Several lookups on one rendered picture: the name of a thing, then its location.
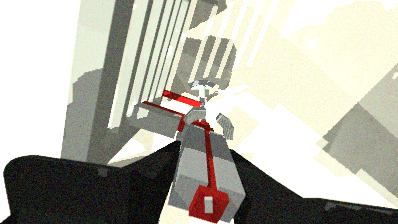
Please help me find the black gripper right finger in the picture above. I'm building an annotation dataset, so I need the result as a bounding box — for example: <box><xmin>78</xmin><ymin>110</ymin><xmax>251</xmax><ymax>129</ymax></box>
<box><xmin>230</xmin><ymin>149</ymin><xmax>398</xmax><ymax>224</ymax></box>

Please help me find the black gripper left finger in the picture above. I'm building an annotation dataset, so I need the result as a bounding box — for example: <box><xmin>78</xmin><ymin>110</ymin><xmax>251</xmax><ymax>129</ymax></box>
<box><xmin>3</xmin><ymin>140</ymin><xmax>181</xmax><ymax>224</ymax></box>

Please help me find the grey barred rack door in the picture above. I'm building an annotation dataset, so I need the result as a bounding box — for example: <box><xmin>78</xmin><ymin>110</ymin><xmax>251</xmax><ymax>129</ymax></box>
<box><xmin>60</xmin><ymin>0</ymin><xmax>246</xmax><ymax>224</ymax></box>

